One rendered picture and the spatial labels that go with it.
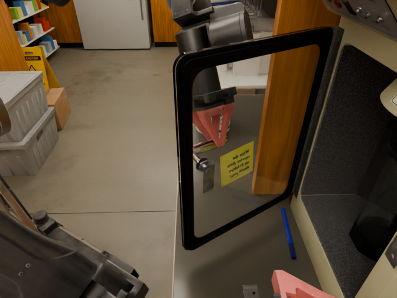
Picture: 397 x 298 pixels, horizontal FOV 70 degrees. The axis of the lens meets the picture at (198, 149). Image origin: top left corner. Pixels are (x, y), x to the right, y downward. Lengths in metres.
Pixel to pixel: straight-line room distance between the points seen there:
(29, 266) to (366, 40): 0.49
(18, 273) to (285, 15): 0.55
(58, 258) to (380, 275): 0.40
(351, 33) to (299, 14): 0.11
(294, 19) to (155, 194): 1.74
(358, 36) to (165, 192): 1.83
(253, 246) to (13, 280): 0.53
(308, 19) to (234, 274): 0.52
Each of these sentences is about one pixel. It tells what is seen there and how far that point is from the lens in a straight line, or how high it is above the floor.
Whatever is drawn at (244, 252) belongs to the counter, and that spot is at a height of 0.94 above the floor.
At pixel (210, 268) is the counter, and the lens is 0.66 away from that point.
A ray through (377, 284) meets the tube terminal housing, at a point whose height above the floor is 1.12.
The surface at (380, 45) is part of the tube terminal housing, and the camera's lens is 0.47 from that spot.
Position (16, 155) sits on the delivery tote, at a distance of 2.53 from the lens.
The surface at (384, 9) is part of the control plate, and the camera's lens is 0.36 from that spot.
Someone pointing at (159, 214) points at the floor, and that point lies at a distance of 2.01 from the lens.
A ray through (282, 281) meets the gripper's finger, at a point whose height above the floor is 1.27.
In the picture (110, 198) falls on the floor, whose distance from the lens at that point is 2.19.
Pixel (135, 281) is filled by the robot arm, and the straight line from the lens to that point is 0.31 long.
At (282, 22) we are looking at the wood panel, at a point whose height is 1.38.
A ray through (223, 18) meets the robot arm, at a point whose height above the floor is 1.40.
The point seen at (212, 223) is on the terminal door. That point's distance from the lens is 0.60.
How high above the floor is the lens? 1.50
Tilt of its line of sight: 36 degrees down
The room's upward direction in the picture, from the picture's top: straight up
